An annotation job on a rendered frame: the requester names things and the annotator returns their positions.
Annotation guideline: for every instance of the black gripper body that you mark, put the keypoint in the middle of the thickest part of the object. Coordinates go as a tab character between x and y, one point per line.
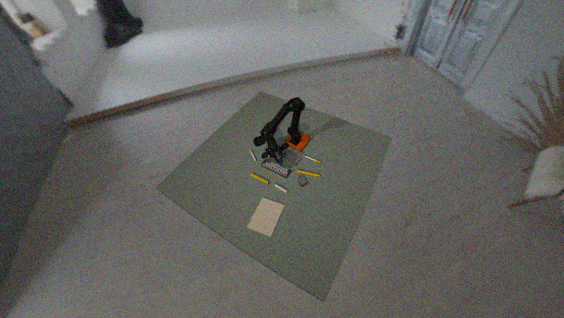
274	148

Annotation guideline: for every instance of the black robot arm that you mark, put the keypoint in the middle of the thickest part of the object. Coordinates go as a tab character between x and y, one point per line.
270	128

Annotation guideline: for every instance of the black keyboard with white keys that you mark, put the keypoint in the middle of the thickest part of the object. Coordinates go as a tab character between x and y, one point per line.
275	167

